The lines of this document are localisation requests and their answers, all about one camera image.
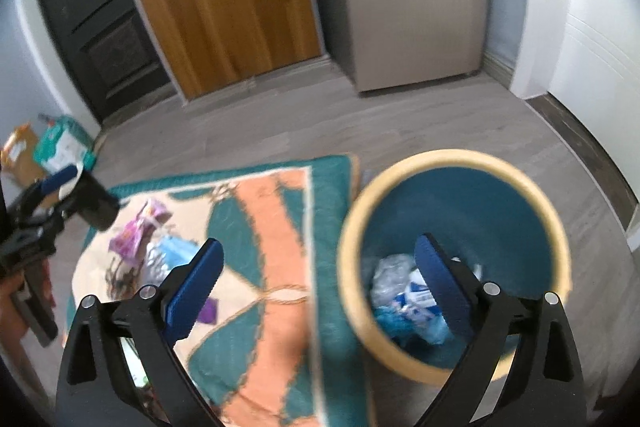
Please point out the trash inside bin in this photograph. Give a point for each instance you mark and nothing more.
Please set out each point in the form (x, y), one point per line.
(419, 311)

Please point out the pink purple wrapper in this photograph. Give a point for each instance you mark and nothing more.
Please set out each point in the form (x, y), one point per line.
(127, 242)

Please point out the teal and orange rug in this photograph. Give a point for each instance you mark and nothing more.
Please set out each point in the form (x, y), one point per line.
(280, 351)

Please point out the brown cardboard parcel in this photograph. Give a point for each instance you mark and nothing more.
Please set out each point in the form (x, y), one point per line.
(17, 157)

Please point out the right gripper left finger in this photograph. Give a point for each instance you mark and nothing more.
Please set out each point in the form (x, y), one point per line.
(95, 387)

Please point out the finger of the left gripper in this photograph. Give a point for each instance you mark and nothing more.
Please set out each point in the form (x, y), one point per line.
(55, 179)

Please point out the left hand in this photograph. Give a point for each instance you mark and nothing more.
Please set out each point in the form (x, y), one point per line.
(13, 326)

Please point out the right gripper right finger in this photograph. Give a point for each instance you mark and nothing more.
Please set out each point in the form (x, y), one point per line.
(544, 386)

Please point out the white door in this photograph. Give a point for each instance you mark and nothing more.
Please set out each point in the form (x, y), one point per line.
(586, 54)

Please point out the black paper cup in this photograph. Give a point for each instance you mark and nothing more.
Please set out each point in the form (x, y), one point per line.
(86, 197)

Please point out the teal white package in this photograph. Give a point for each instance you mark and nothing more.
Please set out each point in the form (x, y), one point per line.
(63, 143)

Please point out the teal bin with yellow rim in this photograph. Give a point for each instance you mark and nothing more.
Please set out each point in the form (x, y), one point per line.
(456, 212)

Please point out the dark entrance door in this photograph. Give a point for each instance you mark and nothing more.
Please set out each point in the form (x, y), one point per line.
(107, 51)

